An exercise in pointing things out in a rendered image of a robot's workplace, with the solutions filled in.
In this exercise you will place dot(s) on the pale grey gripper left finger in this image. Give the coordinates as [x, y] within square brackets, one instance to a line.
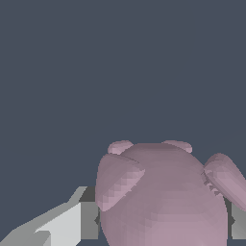
[64, 221]

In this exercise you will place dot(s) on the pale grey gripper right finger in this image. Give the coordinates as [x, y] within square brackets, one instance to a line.
[238, 224]

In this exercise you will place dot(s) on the pink plush animal toy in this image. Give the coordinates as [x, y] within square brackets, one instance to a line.
[163, 198]

